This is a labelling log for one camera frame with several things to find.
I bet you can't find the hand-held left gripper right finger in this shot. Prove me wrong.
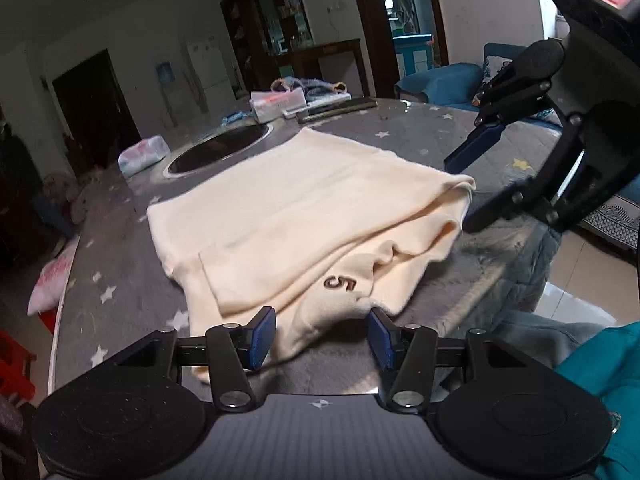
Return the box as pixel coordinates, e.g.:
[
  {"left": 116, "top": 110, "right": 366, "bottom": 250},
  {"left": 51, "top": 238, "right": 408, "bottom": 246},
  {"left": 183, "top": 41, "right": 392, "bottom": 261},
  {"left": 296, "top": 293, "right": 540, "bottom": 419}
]
[{"left": 366, "top": 307, "right": 532, "bottom": 412}]

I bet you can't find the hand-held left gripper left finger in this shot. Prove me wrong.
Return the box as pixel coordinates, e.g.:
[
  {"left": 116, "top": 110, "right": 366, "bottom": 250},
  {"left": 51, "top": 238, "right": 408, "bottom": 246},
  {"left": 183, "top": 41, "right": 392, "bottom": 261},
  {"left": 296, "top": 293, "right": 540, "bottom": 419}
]
[{"left": 112, "top": 305, "right": 277, "bottom": 412}]

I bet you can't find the patterned sofa cushion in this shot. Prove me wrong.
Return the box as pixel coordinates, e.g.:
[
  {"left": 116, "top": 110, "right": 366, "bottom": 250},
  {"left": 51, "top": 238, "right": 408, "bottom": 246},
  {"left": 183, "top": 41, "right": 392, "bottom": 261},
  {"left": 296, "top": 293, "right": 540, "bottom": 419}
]
[{"left": 482, "top": 55, "right": 516, "bottom": 81}]

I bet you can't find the teal jacket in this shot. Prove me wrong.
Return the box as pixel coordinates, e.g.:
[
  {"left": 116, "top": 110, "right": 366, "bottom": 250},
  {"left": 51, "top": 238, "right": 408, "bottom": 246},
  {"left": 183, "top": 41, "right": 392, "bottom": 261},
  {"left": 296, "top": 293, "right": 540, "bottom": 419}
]
[{"left": 555, "top": 322, "right": 640, "bottom": 480}]

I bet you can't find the teal cabinet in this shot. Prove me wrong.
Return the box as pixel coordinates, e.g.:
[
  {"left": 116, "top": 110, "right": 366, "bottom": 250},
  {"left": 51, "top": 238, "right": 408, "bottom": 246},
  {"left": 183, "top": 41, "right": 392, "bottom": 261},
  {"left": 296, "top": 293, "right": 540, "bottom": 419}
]
[{"left": 392, "top": 32, "right": 433, "bottom": 78}]

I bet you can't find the dark wooden door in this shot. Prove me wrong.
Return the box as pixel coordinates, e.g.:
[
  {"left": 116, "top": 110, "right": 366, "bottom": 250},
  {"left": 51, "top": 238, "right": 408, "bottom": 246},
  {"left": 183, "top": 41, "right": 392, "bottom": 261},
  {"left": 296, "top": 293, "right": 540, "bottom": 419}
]
[{"left": 52, "top": 50, "right": 141, "bottom": 171}]

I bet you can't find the pink white tissue box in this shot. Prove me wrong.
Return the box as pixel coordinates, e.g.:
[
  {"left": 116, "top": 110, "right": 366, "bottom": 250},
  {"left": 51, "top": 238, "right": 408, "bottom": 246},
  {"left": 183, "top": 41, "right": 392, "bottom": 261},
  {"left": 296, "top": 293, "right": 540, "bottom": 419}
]
[{"left": 249, "top": 87, "right": 307, "bottom": 123}]

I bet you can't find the grey crumpled cloth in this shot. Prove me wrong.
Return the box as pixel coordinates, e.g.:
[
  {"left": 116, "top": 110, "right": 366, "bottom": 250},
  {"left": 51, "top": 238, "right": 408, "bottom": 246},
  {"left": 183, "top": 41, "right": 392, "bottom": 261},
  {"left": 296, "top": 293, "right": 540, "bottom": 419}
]
[{"left": 270, "top": 77, "right": 351, "bottom": 103}]

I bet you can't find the pink pillow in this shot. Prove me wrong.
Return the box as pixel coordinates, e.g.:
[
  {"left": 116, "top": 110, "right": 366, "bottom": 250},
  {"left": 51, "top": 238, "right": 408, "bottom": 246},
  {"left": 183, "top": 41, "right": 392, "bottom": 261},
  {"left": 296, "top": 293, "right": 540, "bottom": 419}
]
[{"left": 27, "top": 237, "right": 81, "bottom": 317}]

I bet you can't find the dark wooden display cabinet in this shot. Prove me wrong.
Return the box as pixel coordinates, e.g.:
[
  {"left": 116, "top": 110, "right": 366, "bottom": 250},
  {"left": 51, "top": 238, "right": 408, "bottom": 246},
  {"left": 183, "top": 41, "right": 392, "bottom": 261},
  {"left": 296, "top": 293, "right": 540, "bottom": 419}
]
[{"left": 220, "top": 0, "right": 321, "bottom": 96}]

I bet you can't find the red plastic stool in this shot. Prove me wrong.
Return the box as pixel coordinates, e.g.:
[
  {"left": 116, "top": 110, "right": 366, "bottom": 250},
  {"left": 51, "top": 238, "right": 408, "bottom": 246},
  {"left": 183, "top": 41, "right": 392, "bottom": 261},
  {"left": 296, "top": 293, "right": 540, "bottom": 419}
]
[{"left": 0, "top": 330, "right": 38, "bottom": 406}]

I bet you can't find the grey star-print table cover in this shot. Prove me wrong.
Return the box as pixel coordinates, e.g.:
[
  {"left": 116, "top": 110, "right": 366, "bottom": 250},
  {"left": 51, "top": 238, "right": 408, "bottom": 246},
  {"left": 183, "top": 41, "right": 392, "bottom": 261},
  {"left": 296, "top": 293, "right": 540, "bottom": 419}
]
[{"left": 47, "top": 97, "right": 568, "bottom": 396}]

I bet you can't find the white pink tissue pack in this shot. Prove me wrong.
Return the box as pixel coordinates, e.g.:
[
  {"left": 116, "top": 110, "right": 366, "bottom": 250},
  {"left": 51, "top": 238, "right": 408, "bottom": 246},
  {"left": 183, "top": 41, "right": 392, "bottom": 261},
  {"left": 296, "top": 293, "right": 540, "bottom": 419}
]
[{"left": 118, "top": 136, "right": 170, "bottom": 177}]

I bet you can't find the white refrigerator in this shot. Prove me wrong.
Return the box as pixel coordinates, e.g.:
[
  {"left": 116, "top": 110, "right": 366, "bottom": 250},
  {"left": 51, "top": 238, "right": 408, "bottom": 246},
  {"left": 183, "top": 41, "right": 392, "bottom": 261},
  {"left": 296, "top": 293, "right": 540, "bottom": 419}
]
[{"left": 186, "top": 37, "right": 236, "bottom": 111}]

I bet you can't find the blue sofa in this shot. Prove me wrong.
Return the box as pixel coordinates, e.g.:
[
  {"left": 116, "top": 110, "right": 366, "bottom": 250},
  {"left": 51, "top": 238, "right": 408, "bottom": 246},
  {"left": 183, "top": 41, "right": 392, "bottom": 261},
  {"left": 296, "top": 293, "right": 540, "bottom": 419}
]
[{"left": 394, "top": 42, "right": 566, "bottom": 126}]

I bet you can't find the dark patterned doormat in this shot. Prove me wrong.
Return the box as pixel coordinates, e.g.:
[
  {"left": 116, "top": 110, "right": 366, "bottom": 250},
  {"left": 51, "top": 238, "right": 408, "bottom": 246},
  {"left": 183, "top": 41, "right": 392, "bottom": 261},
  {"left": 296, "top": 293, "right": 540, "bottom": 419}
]
[{"left": 580, "top": 195, "right": 640, "bottom": 252}]

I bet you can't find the white water dispenser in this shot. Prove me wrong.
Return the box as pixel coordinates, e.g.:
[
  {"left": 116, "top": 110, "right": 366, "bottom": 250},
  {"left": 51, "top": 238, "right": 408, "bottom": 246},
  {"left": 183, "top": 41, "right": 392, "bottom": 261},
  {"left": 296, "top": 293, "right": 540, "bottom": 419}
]
[{"left": 156, "top": 80, "right": 182, "bottom": 126}]

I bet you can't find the wooden sideboard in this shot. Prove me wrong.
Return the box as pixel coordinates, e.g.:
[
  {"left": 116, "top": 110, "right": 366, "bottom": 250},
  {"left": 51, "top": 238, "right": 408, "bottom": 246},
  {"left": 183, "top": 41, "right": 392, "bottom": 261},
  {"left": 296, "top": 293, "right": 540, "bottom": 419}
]
[{"left": 277, "top": 39, "right": 370, "bottom": 98}]

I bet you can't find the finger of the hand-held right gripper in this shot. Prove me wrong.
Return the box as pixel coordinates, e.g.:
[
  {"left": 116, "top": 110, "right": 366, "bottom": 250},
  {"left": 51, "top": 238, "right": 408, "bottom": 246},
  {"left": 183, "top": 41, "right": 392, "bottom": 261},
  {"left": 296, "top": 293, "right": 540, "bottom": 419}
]
[
  {"left": 444, "top": 38, "right": 567, "bottom": 172},
  {"left": 464, "top": 109, "right": 595, "bottom": 235}
]

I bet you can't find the round built-in induction cooker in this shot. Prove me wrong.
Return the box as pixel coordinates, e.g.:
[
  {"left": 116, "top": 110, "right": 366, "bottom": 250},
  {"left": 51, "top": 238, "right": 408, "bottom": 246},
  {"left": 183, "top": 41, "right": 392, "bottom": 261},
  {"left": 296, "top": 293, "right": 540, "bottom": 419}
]
[{"left": 162, "top": 122, "right": 275, "bottom": 179}]

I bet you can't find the grey garment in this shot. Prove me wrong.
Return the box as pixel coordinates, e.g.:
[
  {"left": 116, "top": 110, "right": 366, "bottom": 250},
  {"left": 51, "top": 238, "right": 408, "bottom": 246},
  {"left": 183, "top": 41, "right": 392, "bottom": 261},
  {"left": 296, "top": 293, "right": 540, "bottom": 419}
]
[{"left": 492, "top": 310, "right": 616, "bottom": 358}]

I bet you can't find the cream sweatshirt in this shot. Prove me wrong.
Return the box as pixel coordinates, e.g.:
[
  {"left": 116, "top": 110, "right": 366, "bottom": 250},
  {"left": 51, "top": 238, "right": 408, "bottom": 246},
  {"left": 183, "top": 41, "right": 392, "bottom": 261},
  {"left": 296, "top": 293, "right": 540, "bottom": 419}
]
[{"left": 146, "top": 127, "right": 477, "bottom": 386}]

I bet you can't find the polka dot play tent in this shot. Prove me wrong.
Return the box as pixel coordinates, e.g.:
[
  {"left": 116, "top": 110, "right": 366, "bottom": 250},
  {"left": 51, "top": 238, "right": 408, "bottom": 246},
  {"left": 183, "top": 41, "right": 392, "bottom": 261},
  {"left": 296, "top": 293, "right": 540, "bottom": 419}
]
[{"left": 42, "top": 172, "right": 98, "bottom": 226}]

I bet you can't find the black smartphone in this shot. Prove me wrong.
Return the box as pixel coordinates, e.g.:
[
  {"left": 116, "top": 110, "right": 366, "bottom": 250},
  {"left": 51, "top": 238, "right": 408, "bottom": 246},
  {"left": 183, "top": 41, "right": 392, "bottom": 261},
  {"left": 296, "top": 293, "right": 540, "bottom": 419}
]
[{"left": 296, "top": 97, "right": 378, "bottom": 123}]

